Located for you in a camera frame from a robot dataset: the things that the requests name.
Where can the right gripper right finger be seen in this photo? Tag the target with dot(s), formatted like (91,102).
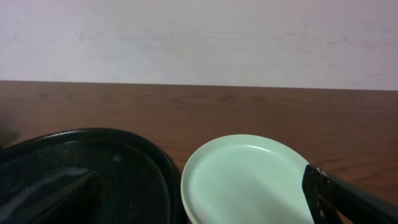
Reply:
(329,198)

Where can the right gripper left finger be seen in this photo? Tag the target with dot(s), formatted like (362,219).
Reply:
(66,197)

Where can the yellow round plate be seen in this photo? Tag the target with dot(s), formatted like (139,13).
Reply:
(190,217)

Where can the light green plate front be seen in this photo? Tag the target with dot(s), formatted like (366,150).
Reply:
(245,178)

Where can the black round tray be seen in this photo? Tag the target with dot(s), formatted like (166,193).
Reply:
(141,182)

